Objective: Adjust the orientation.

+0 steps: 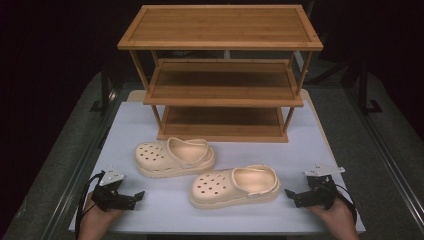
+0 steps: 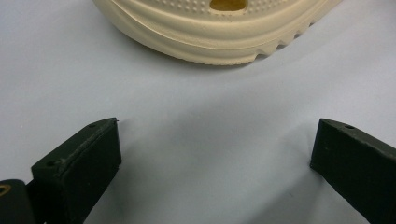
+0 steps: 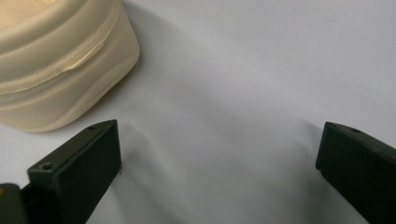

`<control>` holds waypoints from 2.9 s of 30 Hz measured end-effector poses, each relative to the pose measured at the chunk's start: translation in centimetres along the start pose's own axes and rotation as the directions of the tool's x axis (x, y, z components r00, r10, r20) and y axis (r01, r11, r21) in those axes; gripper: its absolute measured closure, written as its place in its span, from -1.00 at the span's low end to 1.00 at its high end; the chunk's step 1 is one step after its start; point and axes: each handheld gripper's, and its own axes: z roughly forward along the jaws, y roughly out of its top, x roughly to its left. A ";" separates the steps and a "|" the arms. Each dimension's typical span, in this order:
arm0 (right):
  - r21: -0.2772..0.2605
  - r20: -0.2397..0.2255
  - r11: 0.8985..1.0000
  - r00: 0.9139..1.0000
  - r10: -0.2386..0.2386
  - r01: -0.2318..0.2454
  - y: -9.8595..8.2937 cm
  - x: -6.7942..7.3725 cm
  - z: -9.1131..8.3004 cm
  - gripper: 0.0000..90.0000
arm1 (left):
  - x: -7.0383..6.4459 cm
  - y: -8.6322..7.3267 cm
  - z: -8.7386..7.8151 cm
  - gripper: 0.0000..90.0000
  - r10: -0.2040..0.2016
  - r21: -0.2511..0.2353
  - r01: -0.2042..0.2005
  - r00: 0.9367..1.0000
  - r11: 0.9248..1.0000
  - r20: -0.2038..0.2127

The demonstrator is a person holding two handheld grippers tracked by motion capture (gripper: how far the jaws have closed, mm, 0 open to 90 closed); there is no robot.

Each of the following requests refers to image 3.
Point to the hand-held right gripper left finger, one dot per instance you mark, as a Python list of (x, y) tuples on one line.
[(77, 174)]

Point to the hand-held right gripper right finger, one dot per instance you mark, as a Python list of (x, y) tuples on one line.
[(358, 168)]

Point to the cream foam clog shoe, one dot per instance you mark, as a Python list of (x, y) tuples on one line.
[(62, 71)]

